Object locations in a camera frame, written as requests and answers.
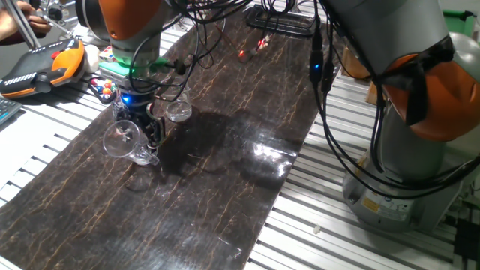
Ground small circuit board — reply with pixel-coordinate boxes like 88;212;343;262
238;35;274;63

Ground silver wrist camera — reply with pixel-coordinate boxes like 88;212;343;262
99;70;131;89

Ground clear glass beaker with spout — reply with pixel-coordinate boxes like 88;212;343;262
163;86;194;123

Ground person's hand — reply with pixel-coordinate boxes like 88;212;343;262
0;1;53;42

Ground maroon sleeved forearm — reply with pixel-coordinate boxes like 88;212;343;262
0;31;39;47

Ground aluminium pole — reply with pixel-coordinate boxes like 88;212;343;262
3;0;41;50

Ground green flange adapter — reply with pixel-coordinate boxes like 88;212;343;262
98;55;169;78

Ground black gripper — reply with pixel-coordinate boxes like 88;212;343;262
112;88;167;156

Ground black triangle ball rack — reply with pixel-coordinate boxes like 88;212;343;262
88;73;120;105

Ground dark marble pattern mat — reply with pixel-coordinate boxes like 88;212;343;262
0;1;338;270

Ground green mini pool table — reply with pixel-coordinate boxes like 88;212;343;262
442;10;477;37

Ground orange black teach pendant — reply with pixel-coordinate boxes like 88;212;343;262
0;38;86;99

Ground thin grey rod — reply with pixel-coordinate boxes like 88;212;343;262
37;5;74;38

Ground black keyboard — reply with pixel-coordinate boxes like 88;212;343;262
0;96;23;127

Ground black clamp frame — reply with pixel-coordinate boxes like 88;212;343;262
245;3;320;38

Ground clear plastic cup with handle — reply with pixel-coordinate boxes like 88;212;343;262
103;119;161;167

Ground thin black gripper cables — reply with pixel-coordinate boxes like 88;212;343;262
129;0;301;102

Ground white egg shaped object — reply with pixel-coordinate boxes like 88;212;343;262
82;44;101;74

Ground brown cardboard box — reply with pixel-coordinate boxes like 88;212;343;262
365;82;380;106
339;47;373;80

